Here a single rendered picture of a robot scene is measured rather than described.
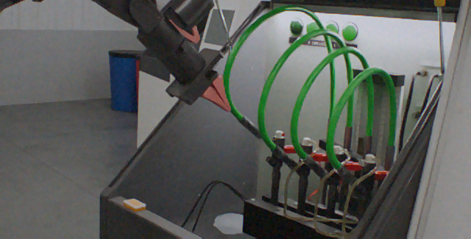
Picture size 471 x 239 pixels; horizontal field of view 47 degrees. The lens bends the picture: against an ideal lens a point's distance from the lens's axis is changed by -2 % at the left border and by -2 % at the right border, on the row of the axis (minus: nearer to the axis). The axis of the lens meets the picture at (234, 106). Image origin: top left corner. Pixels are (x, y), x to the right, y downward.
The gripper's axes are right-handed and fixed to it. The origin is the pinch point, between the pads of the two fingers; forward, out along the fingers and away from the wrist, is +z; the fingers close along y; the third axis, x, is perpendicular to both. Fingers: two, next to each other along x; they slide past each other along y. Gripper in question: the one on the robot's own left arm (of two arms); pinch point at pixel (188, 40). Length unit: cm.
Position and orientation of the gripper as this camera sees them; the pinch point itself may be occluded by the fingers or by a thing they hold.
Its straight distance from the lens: 108.9
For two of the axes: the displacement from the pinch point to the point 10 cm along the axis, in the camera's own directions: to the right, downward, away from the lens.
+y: -5.4, 0.7, 8.4
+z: 6.3, 6.9, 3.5
